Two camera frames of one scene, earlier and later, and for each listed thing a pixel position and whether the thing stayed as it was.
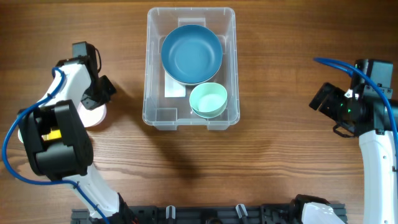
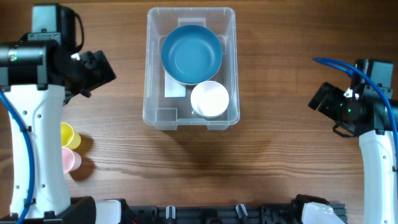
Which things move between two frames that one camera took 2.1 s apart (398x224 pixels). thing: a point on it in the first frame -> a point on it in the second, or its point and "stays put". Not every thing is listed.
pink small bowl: x=93 y=117 -> x=209 y=98
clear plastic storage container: x=166 y=113 stays put
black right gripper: x=333 y=103 stays put
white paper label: x=172 y=88 stays put
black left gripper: x=97 y=94 -> x=101 y=70
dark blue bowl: x=191 y=53 stays put
